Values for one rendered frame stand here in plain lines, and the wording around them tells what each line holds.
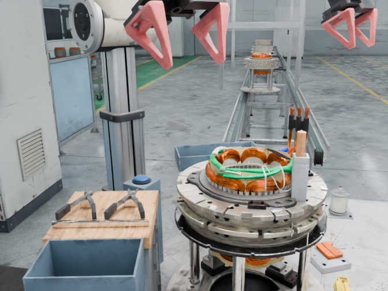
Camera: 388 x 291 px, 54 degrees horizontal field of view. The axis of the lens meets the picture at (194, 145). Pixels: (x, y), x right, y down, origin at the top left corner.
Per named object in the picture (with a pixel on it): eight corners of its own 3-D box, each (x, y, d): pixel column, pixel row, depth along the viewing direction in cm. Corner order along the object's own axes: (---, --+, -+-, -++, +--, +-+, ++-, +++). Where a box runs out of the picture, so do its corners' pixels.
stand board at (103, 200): (150, 249, 67) (149, 237, 67) (43, 250, 67) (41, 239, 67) (159, 199, 86) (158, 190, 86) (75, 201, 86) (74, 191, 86)
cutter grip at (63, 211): (59, 220, 70) (58, 213, 69) (55, 220, 70) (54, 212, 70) (71, 211, 74) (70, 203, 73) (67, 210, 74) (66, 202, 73)
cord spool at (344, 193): (349, 216, 130) (351, 197, 128) (329, 214, 131) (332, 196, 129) (345, 207, 136) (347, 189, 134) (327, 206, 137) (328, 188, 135)
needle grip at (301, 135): (305, 163, 71) (308, 132, 70) (297, 164, 71) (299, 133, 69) (301, 160, 73) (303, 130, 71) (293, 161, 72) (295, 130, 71)
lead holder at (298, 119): (308, 133, 83) (309, 118, 82) (289, 133, 83) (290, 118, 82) (306, 129, 86) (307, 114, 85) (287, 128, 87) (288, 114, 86)
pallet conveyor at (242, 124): (322, 272, 226) (335, 146, 202) (219, 262, 237) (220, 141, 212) (276, 72, 1139) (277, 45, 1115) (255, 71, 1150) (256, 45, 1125)
